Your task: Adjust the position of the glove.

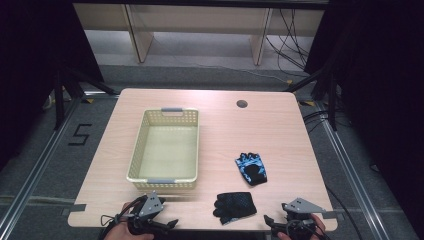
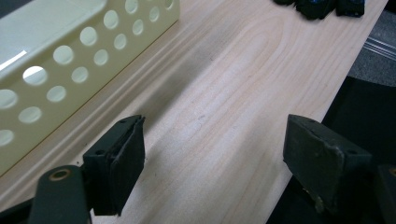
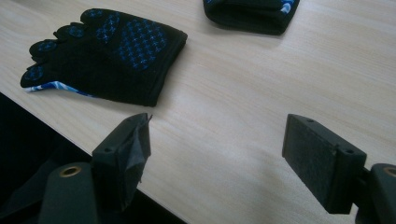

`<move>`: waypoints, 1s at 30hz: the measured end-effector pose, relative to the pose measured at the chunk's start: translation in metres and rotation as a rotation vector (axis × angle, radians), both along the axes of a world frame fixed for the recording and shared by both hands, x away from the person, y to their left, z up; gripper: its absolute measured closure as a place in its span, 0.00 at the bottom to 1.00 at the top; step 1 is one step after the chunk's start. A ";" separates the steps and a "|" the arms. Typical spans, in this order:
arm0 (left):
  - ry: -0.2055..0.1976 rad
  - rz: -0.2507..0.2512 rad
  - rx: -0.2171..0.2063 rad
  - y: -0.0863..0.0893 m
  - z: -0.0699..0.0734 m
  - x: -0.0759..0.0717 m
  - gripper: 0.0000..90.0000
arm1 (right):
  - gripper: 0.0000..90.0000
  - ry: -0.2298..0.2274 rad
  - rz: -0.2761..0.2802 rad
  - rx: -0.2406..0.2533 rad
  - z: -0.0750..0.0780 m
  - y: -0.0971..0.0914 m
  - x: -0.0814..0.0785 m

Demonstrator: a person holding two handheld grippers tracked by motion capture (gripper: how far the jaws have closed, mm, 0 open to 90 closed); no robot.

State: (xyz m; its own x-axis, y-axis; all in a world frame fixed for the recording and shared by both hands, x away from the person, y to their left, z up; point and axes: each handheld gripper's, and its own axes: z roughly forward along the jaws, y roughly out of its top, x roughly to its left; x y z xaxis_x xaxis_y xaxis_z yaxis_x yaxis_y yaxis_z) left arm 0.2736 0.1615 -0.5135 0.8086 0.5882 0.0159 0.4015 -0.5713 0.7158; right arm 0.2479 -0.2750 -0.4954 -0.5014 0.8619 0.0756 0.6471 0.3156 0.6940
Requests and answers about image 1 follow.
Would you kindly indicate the aluminium floor rail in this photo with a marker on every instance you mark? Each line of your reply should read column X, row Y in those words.
column 346, row 166
column 43, row 156

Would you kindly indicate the blue and black fingerless glove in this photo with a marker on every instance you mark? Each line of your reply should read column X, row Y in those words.
column 254, row 171

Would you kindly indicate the light wooden shelf unit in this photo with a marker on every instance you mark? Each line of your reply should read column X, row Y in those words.
column 141, row 43

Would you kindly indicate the yellow floor tape piece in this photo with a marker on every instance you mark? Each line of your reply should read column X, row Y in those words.
column 88, row 100
column 308, row 103

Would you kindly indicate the black curtain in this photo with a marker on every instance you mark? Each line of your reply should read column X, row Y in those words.
column 383, row 83
column 26, row 66

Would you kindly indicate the cream plastic basket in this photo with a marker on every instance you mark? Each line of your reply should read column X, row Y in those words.
column 168, row 151

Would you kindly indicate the person's right hand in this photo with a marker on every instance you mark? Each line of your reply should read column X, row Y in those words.
column 318, row 230

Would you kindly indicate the black metal stand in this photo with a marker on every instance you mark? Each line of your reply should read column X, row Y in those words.
column 332, row 106
column 59, row 106

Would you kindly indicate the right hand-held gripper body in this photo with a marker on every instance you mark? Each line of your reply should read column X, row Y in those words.
column 301, row 206

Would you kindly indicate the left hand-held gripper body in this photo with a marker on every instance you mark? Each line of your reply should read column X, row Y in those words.
column 150, row 204

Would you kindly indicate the person's left hand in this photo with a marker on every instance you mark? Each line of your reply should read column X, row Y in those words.
column 116, row 233

